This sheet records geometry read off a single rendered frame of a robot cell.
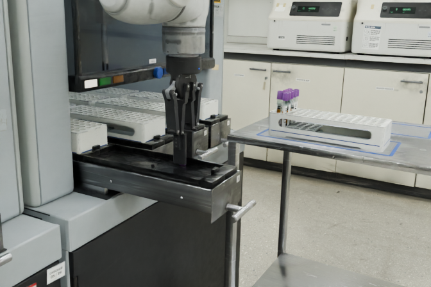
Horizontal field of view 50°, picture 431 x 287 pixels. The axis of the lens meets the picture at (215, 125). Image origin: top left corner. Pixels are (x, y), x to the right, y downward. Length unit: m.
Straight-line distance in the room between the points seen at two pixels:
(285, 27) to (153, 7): 2.52
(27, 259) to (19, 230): 0.06
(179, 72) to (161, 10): 0.19
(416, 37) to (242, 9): 1.59
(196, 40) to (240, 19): 3.15
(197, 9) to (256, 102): 2.49
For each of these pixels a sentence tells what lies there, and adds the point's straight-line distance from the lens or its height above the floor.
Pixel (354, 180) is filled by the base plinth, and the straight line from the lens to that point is 3.35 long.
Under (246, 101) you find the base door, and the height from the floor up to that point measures 0.52.
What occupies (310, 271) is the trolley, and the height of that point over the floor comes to 0.28.
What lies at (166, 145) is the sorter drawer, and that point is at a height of 0.80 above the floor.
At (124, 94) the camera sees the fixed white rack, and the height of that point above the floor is 0.86.
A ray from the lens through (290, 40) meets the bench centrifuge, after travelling 3.26.
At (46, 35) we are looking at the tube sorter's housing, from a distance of 0.97.
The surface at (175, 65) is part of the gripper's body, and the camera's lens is 0.95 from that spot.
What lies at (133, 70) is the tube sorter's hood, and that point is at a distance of 1.14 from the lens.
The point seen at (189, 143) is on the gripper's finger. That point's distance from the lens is 1.02.
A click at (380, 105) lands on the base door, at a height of 0.59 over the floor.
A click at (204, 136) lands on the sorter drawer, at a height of 0.78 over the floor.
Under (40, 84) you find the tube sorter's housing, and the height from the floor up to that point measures 0.99.
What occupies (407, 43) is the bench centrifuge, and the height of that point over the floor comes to 0.99.
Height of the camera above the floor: 1.13
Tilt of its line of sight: 13 degrees down
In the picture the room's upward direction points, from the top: 1 degrees clockwise
